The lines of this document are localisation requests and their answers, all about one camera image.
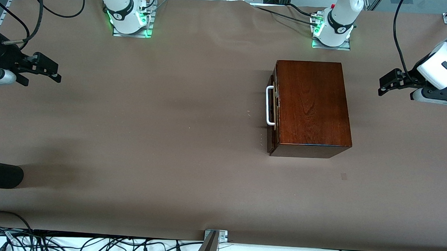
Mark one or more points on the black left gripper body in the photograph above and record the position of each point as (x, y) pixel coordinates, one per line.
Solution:
(409, 79)

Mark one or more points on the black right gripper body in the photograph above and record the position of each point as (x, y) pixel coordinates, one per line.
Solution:
(4, 55)

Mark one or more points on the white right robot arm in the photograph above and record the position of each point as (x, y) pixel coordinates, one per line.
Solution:
(121, 8)

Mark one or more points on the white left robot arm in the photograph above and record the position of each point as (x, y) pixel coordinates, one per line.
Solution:
(339, 21)

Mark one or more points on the dark brown wooden cabinet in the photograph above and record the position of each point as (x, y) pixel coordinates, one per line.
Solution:
(315, 107)

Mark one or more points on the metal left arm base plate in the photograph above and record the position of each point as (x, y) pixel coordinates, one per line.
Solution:
(330, 47)

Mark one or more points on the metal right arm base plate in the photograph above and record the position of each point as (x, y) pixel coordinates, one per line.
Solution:
(131, 35)

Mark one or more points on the small metal corner bracket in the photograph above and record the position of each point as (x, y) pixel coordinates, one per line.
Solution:
(222, 235)

